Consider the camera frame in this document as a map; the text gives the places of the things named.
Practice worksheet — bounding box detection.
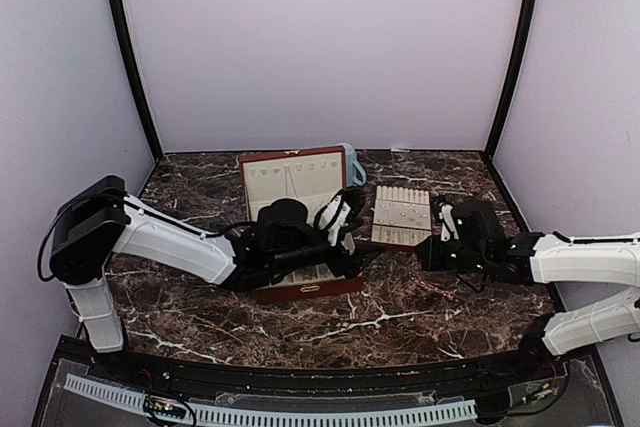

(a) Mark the white perforated cable rail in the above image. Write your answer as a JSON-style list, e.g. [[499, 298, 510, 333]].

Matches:
[[60, 375, 479, 427]]

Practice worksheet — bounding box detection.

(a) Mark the red jewelry box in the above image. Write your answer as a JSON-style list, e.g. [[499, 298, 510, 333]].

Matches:
[[239, 144, 366, 304]]

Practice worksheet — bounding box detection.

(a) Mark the thin chain hung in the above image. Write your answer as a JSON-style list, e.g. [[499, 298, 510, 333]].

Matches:
[[283, 165, 298, 200]]

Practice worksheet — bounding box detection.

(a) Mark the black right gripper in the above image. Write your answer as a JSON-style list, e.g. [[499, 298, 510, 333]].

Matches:
[[416, 234, 490, 274]]

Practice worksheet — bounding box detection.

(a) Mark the light blue faceted mug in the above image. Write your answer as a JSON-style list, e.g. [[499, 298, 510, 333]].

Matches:
[[339, 143, 367, 187]]

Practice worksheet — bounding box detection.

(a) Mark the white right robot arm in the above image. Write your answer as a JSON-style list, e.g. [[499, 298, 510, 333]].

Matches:
[[414, 199, 639, 381]]

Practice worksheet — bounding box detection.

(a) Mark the red jewelry display tray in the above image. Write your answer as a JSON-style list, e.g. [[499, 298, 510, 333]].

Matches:
[[371, 186, 432, 250]]

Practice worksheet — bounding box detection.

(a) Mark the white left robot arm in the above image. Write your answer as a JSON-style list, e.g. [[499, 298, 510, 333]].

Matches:
[[36, 175, 366, 383]]

